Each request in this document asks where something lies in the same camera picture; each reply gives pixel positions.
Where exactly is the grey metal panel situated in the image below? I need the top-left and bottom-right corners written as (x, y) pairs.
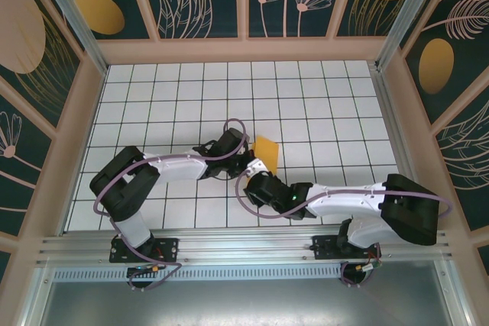
top-left (22, 260), bottom-right (473, 326)

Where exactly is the perforated metal cable tray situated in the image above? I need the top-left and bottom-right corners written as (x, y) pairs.
top-left (53, 266), bottom-right (345, 283)

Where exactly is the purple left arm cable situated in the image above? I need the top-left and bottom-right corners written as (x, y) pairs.
top-left (93, 117), bottom-right (253, 291)

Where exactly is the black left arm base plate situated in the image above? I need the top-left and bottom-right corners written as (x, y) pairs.
top-left (109, 237), bottom-right (180, 265)

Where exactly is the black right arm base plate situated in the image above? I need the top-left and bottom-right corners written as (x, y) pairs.
top-left (312, 234), bottom-right (383, 262)

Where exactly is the aluminium mounting rail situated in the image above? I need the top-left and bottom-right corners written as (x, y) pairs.
top-left (36, 226), bottom-right (454, 266)

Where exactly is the aluminium frame post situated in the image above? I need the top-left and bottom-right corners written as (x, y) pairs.
top-left (30, 0), bottom-right (108, 75)
top-left (375, 0), bottom-right (441, 72)

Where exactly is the aluminium side rail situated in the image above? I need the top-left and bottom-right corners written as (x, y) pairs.
top-left (368, 62), bottom-right (435, 232)

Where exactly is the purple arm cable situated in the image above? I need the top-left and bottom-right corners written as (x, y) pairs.
top-left (234, 172), bottom-right (455, 289)
top-left (93, 117), bottom-right (253, 291)

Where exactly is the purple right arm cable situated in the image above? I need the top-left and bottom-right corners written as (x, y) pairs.
top-left (234, 172), bottom-right (455, 289)

